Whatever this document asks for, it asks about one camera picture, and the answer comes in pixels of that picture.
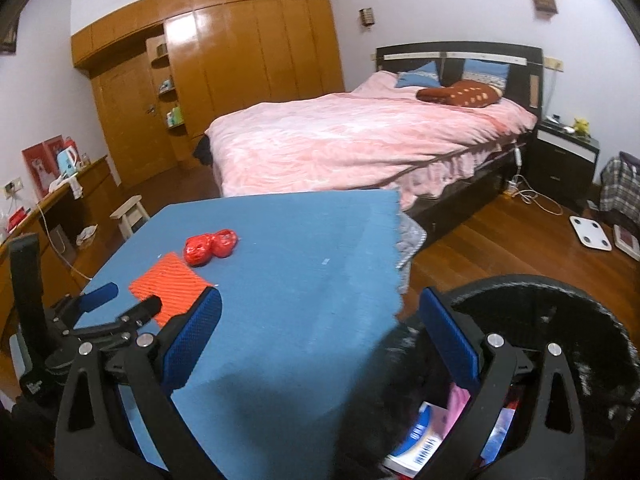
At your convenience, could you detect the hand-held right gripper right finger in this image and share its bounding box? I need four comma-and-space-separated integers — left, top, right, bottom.
419, 287, 586, 480

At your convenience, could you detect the white wooden stool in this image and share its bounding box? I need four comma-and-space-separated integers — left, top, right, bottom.
110, 195, 151, 241

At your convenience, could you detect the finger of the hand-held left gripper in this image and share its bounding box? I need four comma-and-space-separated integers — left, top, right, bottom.
69, 296, 164, 346
51, 282, 120, 322

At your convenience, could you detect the wooden desk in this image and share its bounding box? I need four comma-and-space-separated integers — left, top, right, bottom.
0, 155, 121, 361

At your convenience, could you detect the dark nightstand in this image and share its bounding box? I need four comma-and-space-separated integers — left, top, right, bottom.
529, 121, 601, 201

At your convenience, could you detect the white bathroom scale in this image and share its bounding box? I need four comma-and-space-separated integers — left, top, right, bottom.
570, 216, 613, 252

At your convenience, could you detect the white power strip cable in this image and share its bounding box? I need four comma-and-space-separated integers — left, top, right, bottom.
505, 147, 563, 216

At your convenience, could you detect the white blue tissue box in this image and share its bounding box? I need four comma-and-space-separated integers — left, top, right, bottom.
385, 400, 516, 478

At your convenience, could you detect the light blue kettle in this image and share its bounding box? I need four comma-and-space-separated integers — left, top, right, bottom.
56, 142, 81, 176

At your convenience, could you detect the red wall poster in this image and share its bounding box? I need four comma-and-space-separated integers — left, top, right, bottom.
22, 135, 66, 198

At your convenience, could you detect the dark wooden bed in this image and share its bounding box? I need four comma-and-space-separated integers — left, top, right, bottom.
205, 41, 545, 241

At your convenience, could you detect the red plastic bag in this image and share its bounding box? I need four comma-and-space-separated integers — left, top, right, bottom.
183, 228, 239, 267

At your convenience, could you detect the red-brown dotted pillow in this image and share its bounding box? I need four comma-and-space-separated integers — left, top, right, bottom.
416, 81, 503, 108

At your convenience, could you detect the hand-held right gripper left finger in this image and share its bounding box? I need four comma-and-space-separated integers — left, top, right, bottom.
54, 287, 222, 480

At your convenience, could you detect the wooden wardrobe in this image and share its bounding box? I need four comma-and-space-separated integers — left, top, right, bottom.
70, 0, 346, 191

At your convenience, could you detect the pink bedspread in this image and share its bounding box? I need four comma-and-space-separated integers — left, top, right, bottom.
205, 71, 538, 211

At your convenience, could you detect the pink cloth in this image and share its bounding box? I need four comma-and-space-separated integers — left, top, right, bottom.
445, 382, 473, 436

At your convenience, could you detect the orange bubble wrap sheet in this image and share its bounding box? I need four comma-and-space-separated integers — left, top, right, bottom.
128, 251, 216, 328

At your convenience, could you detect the plaid bag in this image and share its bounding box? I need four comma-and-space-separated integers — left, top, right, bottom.
600, 156, 640, 226

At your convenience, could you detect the blue pillow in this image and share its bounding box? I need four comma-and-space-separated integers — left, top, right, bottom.
395, 61, 441, 88
461, 58, 511, 92

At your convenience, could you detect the blue tablecloth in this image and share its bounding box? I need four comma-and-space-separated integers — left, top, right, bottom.
80, 187, 401, 480

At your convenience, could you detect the grey patterned cloth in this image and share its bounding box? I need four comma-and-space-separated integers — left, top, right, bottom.
395, 210, 427, 296

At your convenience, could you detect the black trash bin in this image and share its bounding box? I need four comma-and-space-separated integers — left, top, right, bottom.
345, 275, 640, 480

